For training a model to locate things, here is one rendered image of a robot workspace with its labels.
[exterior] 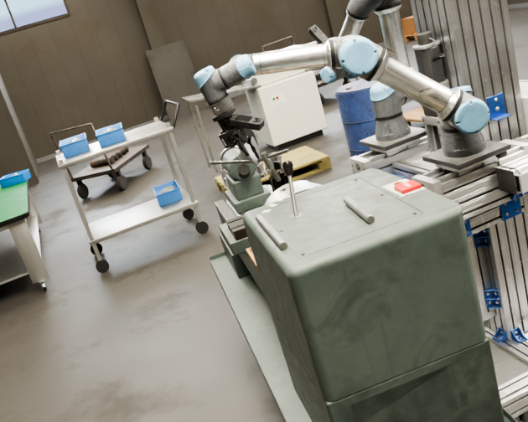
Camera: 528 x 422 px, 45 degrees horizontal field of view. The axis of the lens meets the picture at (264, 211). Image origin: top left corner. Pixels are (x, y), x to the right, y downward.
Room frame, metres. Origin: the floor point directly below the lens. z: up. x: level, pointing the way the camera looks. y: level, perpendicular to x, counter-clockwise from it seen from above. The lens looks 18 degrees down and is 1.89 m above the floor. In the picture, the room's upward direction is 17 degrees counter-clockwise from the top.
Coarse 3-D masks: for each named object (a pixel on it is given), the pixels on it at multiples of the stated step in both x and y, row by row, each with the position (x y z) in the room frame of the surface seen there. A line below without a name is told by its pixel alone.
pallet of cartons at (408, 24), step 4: (412, 16) 14.24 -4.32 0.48; (404, 20) 14.19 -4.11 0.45; (408, 20) 14.07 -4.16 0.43; (412, 20) 13.95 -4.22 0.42; (404, 24) 14.22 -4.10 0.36; (408, 24) 14.09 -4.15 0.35; (412, 24) 13.97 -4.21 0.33; (404, 28) 14.24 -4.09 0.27; (408, 28) 14.12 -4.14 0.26; (412, 28) 14.00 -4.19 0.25; (404, 32) 14.26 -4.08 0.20; (408, 32) 14.14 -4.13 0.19; (412, 32) 14.02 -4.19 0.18; (416, 32) 13.94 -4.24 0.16; (404, 36) 14.23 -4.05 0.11; (408, 36) 14.24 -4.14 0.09; (416, 36) 13.91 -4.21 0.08; (408, 40) 14.23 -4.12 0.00
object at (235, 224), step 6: (240, 216) 2.79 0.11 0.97; (228, 222) 2.75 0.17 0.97; (234, 222) 2.73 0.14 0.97; (240, 222) 2.71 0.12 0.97; (228, 228) 2.78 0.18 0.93; (234, 228) 2.66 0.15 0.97; (240, 228) 2.63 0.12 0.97; (234, 234) 2.61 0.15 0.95; (240, 234) 2.61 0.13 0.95; (246, 234) 2.62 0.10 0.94
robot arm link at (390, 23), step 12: (384, 0) 2.68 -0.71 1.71; (396, 0) 2.70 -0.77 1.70; (384, 12) 2.71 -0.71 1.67; (396, 12) 2.72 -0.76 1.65; (384, 24) 2.73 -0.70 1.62; (396, 24) 2.71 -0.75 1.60; (384, 36) 2.75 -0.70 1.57; (396, 36) 2.71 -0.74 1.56; (396, 48) 2.71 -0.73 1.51; (408, 60) 2.73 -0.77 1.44
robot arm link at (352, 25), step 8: (352, 0) 2.68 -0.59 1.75; (360, 0) 2.65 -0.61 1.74; (368, 0) 2.64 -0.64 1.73; (376, 0) 2.65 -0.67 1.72; (352, 8) 2.68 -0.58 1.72; (360, 8) 2.66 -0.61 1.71; (368, 8) 2.66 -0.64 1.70; (352, 16) 2.68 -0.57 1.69; (360, 16) 2.67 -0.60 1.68; (368, 16) 2.69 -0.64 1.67; (344, 24) 2.74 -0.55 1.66; (352, 24) 2.71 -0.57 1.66; (360, 24) 2.71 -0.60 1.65; (344, 32) 2.74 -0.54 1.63; (352, 32) 2.72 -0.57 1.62; (320, 72) 2.88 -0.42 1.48; (328, 72) 2.84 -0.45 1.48; (336, 72) 2.84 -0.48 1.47; (344, 72) 2.88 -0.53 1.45; (328, 80) 2.85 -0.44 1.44
